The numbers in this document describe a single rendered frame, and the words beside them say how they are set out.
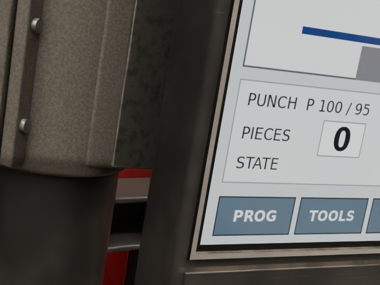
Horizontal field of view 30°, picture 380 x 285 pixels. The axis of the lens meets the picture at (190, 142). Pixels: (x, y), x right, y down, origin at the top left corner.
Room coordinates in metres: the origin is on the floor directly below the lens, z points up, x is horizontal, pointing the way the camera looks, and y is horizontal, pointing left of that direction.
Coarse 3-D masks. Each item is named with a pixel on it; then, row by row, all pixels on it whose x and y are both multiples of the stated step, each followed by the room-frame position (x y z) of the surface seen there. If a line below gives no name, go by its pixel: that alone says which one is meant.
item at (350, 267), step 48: (144, 0) 0.45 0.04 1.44; (192, 0) 0.38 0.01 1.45; (240, 0) 0.37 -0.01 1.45; (144, 48) 0.46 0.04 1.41; (192, 48) 0.38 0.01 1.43; (144, 96) 0.46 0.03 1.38; (192, 96) 0.37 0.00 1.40; (144, 144) 0.46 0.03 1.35; (192, 144) 0.36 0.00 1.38; (192, 192) 0.36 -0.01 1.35; (144, 240) 0.39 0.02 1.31; (192, 240) 0.36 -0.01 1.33
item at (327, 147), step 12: (324, 120) 0.40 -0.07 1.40; (324, 132) 0.40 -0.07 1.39; (336, 132) 0.40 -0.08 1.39; (348, 132) 0.41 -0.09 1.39; (360, 132) 0.41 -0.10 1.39; (324, 144) 0.40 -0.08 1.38; (336, 144) 0.40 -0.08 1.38; (348, 144) 0.41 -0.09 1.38; (360, 144) 0.41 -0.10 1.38; (324, 156) 0.40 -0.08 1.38; (336, 156) 0.41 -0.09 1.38; (348, 156) 0.41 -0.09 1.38
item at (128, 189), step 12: (120, 180) 0.88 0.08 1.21; (132, 180) 0.88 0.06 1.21; (144, 180) 0.89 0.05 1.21; (120, 192) 0.82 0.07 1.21; (132, 192) 0.83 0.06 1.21; (144, 192) 0.84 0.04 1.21; (120, 204) 0.88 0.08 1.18; (132, 204) 0.90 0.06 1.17; (144, 204) 0.91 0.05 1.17; (120, 216) 0.89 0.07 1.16; (132, 216) 0.90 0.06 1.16; (144, 216) 0.91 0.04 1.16; (120, 228) 0.87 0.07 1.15; (132, 228) 0.88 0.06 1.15; (120, 240) 0.83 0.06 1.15; (132, 240) 0.83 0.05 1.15; (108, 252) 0.80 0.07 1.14
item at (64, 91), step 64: (0, 0) 0.43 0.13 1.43; (64, 0) 0.44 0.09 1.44; (128, 0) 0.45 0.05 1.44; (0, 64) 0.43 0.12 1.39; (64, 64) 0.44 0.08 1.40; (0, 128) 0.43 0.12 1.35; (64, 128) 0.44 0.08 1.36; (0, 192) 0.45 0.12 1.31; (64, 192) 0.45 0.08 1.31; (0, 256) 0.45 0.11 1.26; (64, 256) 0.45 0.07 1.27
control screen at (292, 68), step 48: (288, 0) 0.38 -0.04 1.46; (336, 0) 0.39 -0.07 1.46; (240, 48) 0.37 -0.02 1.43; (288, 48) 0.38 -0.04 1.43; (336, 48) 0.40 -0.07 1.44; (240, 96) 0.37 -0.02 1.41; (288, 96) 0.39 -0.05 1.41; (336, 96) 0.40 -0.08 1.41; (240, 144) 0.37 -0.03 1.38; (288, 144) 0.39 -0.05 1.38; (240, 192) 0.38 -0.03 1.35; (288, 192) 0.39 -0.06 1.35; (336, 192) 0.41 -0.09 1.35; (240, 240) 0.38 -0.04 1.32; (288, 240) 0.40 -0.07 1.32; (336, 240) 0.41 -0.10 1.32
